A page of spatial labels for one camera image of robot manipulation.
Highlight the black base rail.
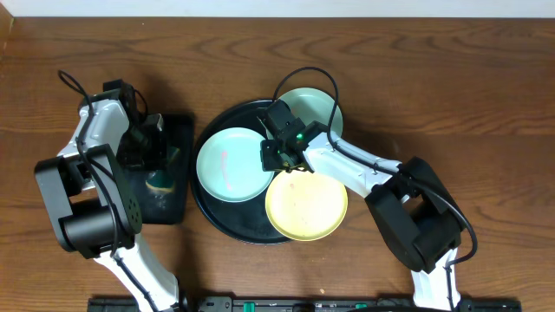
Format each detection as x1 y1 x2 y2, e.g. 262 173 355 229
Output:
86 296 523 312

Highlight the yellow plate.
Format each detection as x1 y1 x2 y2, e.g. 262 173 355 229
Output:
265 171 348 242

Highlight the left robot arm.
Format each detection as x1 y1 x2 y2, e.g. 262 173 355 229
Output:
34 81 180 311

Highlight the green yellow sponge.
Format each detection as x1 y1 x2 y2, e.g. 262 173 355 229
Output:
145 146 180 193

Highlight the black rectangular water tray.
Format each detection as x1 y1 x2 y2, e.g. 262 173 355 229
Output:
119 114 194 224

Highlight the pale green plate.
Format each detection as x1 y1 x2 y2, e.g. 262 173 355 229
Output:
277 88 343 136

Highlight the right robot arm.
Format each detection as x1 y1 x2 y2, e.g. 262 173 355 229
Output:
259 100 478 311

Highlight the light blue plate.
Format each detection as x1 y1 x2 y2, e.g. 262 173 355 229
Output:
196 127 274 203

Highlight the round black tray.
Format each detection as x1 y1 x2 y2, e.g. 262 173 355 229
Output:
190 99 290 244

